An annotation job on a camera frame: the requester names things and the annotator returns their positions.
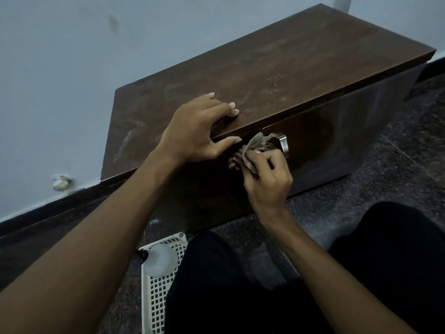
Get white plastic lattice basket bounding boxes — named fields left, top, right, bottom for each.
left=138, top=231, right=189, bottom=334

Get person's right hand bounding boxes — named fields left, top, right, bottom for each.
left=233, top=149, right=294, bottom=223

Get person's left forearm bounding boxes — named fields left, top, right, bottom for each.
left=0, top=149, right=181, bottom=334

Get white plaster lump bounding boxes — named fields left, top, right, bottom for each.
left=52, top=174, right=76, bottom=193

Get person's right forearm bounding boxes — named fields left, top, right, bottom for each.
left=264, top=210, right=418, bottom=334

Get striped brown cleaning cloth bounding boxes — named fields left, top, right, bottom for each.
left=228, top=132, right=280, bottom=176

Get dark wooden table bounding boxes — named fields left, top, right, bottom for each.
left=100, top=3, right=437, bottom=183

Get person's black trousers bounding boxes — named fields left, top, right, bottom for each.
left=163, top=200, right=445, bottom=334

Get white spray bottle black trigger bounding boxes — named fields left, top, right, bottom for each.
left=134, top=243, right=179, bottom=278

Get person's left hand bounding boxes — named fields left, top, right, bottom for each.
left=154, top=92, right=243, bottom=164

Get curved metal door handle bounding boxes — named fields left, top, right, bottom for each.
left=278, top=134, right=291, bottom=158

